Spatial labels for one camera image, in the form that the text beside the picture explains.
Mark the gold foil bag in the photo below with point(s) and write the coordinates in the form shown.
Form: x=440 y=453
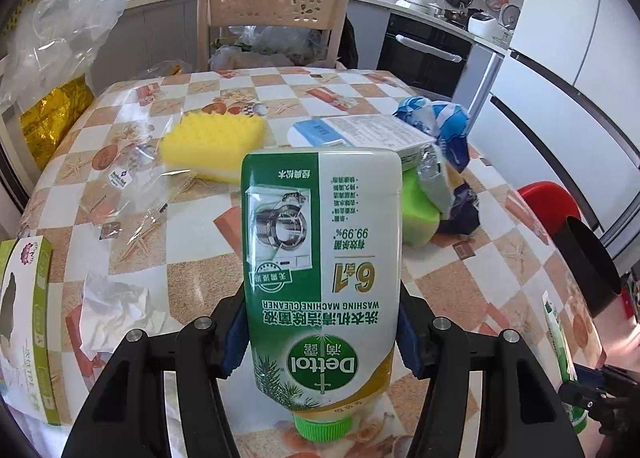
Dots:
x=55 y=118

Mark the yellow sponge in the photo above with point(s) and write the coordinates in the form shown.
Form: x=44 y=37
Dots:
x=215 y=145

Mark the crumpled clear plastic bags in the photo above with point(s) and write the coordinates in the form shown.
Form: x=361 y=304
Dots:
x=270 y=48

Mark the green tissue box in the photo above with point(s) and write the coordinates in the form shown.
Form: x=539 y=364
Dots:
x=25 y=328

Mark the clear plastic wrapper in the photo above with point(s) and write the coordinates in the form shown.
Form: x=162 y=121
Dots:
x=145 y=178

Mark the red plastic chair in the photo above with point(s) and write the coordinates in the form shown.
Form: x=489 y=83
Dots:
x=547 y=203

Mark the beige plastic chair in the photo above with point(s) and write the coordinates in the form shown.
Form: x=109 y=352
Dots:
x=275 y=3

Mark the black built-in oven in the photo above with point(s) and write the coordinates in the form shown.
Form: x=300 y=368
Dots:
x=425 y=53

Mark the large clear plastic bag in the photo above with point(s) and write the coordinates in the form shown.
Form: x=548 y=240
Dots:
x=60 y=33

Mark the white rice cooker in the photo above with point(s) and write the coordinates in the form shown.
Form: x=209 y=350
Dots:
x=510 y=17

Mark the white refrigerator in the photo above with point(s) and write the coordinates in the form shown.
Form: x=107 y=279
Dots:
x=575 y=38

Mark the blue packaging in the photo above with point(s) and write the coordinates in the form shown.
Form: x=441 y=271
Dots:
x=440 y=120

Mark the dark blue wrapper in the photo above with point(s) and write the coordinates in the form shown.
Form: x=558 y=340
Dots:
x=462 y=210

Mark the blue white flat carton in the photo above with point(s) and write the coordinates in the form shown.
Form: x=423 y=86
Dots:
x=360 y=130

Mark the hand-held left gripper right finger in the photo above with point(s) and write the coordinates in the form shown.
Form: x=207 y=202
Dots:
x=407 y=338

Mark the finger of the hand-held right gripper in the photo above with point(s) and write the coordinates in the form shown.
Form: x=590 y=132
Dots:
x=585 y=395
x=592 y=375

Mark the silver foil wrapper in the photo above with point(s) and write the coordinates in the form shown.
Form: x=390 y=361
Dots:
x=435 y=178

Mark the green sponge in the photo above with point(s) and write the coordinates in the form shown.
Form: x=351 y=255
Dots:
x=420 y=213

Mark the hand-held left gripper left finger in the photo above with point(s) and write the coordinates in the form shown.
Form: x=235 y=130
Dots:
x=234 y=355

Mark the green cap cleaner bottle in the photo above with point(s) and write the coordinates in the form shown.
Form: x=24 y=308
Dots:
x=320 y=278

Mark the white crumpled tissue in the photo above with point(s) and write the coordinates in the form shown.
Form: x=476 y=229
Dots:
x=115 y=310

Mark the green white tube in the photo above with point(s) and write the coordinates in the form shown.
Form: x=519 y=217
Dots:
x=560 y=338

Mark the black trash bin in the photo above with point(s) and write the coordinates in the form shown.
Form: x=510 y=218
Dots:
x=590 y=268

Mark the black jacket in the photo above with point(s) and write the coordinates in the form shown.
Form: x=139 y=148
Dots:
x=349 y=45

